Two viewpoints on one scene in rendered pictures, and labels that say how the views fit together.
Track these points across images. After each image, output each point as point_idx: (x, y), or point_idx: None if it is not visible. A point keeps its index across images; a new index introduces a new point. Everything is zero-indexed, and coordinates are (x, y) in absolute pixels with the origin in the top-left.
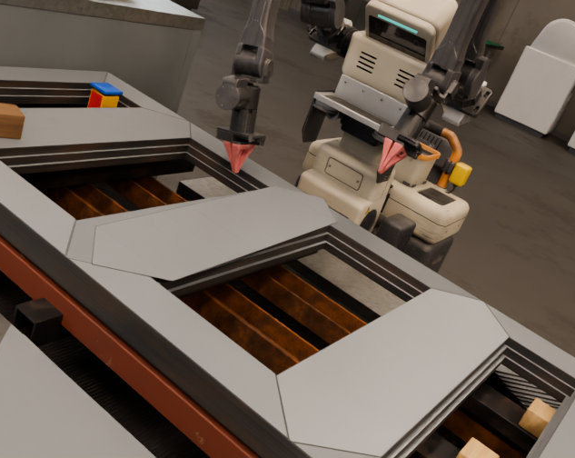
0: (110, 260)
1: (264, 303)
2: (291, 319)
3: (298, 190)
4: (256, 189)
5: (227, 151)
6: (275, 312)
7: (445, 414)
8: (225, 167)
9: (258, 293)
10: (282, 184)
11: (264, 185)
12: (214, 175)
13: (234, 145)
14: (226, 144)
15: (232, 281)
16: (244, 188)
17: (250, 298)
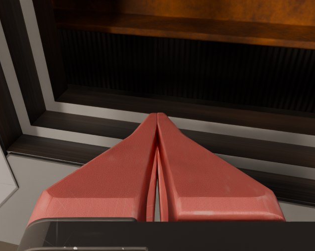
0: None
1: (114, 61)
2: (68, 62)
3: None
4: (64, 128)
5: (204, 157)
6: (90, 56)
7: None
8: (264, 172)
9: (139, 76)
10: (29, 217)
11: (29, 152)
12: (291, 121)
13: (91, 196)
14: (222, 192)
15: (183, 64)
16: (127, 121)
17: (133, 48)
